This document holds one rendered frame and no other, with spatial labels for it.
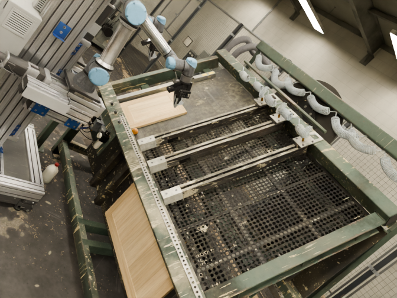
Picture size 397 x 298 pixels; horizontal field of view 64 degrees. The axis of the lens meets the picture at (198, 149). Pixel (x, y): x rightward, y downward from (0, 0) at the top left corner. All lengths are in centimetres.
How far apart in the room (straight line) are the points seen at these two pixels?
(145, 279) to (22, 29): 167
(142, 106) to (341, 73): 583
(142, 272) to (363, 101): 612
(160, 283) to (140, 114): 134
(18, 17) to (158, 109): 123
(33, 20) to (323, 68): 689
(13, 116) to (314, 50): 722
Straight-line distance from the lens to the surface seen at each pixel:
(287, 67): 325
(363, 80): 773
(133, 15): 192
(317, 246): 191
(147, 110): 275
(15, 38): 217
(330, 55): 831
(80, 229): 259
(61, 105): 208
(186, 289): 173
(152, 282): 222
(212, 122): 249
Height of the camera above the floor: 177
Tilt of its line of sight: 14 degrees down
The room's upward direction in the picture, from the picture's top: 44 degrees clockwise
